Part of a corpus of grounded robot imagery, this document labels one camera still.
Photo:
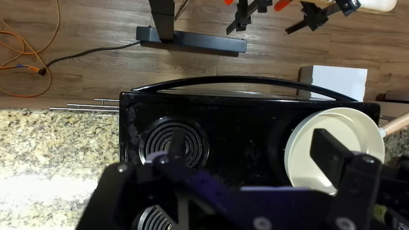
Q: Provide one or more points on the white box on floor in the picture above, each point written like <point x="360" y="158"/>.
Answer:
<point x="341" y="79"/>

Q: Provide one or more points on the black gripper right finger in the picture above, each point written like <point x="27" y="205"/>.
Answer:
<point x="330" y="154"/>

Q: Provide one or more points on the black desk leg base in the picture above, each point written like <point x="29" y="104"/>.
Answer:
<point x="164" y="34"/>

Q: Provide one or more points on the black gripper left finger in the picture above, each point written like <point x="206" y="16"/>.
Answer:
<point x="176" y="148"/>

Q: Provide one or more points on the black electric stove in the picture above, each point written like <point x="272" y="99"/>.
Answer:
<point x="240" y="139"/>

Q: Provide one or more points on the white pan with wooden handle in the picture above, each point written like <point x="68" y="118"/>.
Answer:
<point x="353" y="127"/>

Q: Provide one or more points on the black clamp with orange tip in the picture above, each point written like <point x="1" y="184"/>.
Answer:
<point x="245" y="7"/>

